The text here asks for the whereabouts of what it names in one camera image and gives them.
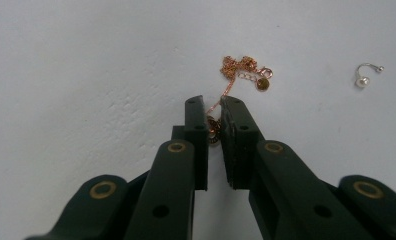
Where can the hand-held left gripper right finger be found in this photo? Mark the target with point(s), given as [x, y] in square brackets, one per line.
[279, 193]

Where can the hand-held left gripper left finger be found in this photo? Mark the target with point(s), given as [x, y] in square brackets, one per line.
[172, 186]

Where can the small pearl earring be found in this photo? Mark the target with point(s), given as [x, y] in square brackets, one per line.
[362, 81]

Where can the white table mat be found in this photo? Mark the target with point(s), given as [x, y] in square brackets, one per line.
[86, 66]

